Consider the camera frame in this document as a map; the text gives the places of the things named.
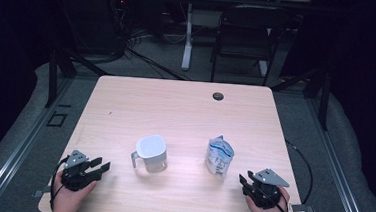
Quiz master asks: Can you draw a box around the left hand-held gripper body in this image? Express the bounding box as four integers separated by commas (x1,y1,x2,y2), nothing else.
59,148,105,194

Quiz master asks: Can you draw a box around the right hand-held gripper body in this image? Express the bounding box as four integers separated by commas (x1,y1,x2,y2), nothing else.
240,166,292,211

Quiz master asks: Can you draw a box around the white and blue pouch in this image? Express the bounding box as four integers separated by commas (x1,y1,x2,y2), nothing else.
203,133,237,181

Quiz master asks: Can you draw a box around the clear jug with white lid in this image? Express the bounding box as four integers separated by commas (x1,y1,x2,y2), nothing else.
129,132,171,176

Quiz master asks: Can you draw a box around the person's left hand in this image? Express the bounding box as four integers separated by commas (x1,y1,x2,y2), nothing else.
51,170,99,212

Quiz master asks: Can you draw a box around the black metal stand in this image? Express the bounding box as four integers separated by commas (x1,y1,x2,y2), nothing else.
44,47,81,110
300,68,333,132

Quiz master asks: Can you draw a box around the black folding chair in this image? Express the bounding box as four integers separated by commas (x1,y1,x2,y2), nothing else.
208,2,292,89

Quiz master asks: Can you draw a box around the white desk leg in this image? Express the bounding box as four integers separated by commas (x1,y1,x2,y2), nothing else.
180,2,197,72

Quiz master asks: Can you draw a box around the grey metal bracket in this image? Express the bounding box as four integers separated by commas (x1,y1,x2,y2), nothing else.
32,184,53,200
290,202,315,212

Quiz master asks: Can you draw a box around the thin black cable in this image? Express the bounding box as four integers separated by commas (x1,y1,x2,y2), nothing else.
280,139,317,206

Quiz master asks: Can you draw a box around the aluminium floor rail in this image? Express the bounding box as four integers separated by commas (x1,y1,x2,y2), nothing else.
0,72,76,212
297,93,376,212

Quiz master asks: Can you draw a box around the bundle of black floor cables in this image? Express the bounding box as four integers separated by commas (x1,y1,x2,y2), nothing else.
102,0,194,82

